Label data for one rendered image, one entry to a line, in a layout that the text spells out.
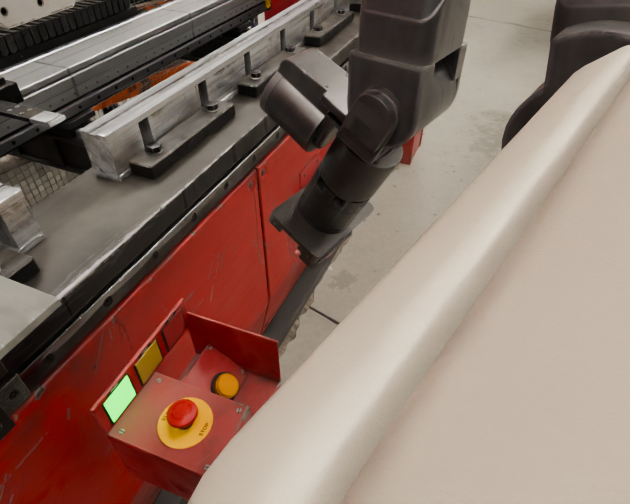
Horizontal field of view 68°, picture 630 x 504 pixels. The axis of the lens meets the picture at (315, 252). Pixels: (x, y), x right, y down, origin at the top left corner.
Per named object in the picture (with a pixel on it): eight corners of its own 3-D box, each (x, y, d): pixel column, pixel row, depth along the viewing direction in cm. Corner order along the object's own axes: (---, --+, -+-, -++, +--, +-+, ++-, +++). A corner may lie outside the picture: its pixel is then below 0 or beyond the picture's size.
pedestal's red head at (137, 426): (223, 517, 65) (202, 457, 53) (127, 474, 69) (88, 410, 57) (283, 396, 79) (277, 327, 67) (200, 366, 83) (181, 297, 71)
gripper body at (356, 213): (264, 222, 46) (288, 176, 40) (326, 177, 52) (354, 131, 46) (311, 268, 46) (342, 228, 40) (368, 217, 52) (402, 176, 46)
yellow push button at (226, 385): (226, 405, 73) (231, 402, 72) (206, 391, 72) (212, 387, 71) (237, 385, 76) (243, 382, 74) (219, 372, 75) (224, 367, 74)
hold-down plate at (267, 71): (256, 98, 116) (255, 86, 114) (237, 94, 117) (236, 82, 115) (306, 58, 136) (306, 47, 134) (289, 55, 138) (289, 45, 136)
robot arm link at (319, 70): (401, 117, 31) (457, 76, 36) (279, 4, 32) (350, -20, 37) (330, 216, 40) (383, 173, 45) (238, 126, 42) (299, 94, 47)
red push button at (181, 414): (190, 443, 61) (185, 429, 58) (164, 432, 62) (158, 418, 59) (207, 416, 63) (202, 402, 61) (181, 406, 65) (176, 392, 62)
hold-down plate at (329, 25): (320, 47, 143) (320, 37, 141) (303, 45, 145) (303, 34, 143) (353, 20, 164) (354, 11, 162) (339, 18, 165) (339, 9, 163)
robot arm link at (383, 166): (385, 171, 36) (420, 142, 40) (322, 111, 37) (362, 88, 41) (348, 219, 42) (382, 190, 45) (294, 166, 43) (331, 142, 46)
